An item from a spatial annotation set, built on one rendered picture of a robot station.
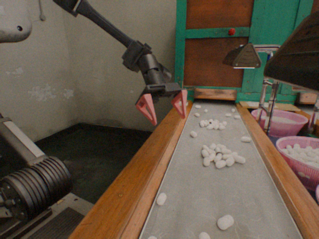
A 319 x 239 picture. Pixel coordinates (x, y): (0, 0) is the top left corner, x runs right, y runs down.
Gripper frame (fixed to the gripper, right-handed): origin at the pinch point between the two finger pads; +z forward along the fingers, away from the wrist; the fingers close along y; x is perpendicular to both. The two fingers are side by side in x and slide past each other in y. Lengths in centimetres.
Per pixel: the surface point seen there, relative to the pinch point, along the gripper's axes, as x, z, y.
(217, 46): -27, -54, -79
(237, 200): 3.3, 24.9, -7.4
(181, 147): -19.0, 6.5, -13.3
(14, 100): -175, -111, 58
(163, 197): -2.5, 18.0, 8.3
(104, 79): -176, -131, -43
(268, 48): 10, -17, -49
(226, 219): 7.0, 25.3, 1.1
